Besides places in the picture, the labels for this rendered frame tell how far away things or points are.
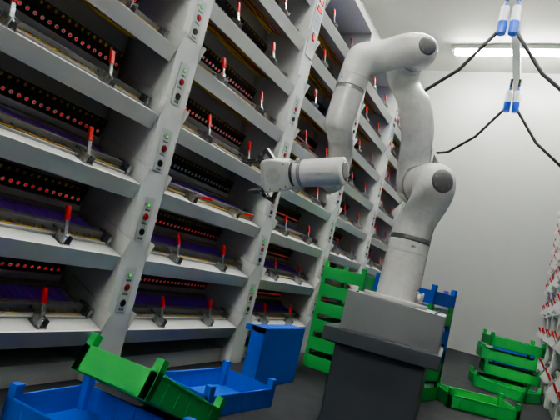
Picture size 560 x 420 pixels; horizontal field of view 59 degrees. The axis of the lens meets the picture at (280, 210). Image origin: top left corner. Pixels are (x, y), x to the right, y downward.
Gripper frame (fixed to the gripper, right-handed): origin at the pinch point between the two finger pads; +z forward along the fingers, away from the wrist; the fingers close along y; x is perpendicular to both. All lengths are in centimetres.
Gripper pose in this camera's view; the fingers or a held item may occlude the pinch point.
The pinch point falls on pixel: (250, 176)
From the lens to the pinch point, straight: 157.9
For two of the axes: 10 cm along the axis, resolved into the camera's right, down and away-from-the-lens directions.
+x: 4.2, -2.2, 8.8
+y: 1.1, 9.8, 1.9
